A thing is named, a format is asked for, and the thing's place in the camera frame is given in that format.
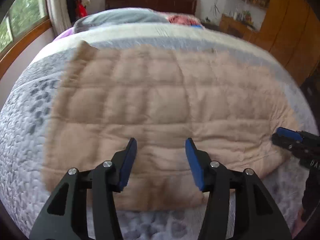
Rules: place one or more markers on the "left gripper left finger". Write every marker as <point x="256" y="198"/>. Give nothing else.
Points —
<point x="64" y="216"/>

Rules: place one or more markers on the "beige quilted jacket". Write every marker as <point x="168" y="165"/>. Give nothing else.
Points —
<point x="162" y="97"/>

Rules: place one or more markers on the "wooden wardrobe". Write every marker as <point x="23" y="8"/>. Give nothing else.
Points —
<point x="290" y="32"/>

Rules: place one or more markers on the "wooden side cabinet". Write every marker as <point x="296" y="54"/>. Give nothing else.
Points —
<point x="235" y="28"/>

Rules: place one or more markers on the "blue object on bed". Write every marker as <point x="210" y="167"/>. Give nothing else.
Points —
<point x="197" y="26"/>

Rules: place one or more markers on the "red patterned pillow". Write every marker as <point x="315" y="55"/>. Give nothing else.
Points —
<point x="182" y="20"/>

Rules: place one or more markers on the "purple blanket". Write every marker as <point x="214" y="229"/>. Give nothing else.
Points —
<point x="66" y="33"/>

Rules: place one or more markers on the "wooden framed window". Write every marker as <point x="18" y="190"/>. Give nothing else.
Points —
<point x="22" y="24"/>

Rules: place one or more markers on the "red hanging item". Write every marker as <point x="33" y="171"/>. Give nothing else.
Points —
<point x="80" y="10"/>

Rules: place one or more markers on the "white curtain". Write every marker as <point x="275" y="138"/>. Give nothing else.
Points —
<point x="58" y="14"/>

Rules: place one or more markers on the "grey pillow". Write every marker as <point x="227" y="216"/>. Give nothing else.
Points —
<point x="116" y="17"/>

